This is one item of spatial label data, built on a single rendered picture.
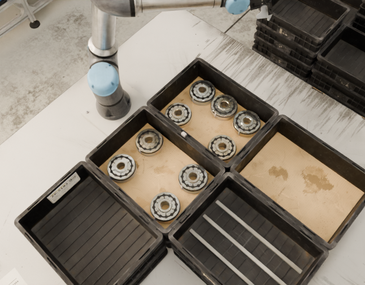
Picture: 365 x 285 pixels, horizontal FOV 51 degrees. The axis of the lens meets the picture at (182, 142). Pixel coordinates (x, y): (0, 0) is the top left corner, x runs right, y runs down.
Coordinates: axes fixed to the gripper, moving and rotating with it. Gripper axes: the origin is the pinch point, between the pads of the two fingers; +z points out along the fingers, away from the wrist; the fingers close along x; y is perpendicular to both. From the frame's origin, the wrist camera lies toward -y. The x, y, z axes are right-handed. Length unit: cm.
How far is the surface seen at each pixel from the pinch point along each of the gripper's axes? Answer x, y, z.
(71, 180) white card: 50, 83, -12
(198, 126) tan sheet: 36, 38, 6
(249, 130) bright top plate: 42.8, 19.7, 6.8
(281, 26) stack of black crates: -29, -14, 55
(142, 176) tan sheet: 51, 61, -1
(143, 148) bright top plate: 42, 59, -2
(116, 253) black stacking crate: 77, 73, -6
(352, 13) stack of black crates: -51, -66, 97
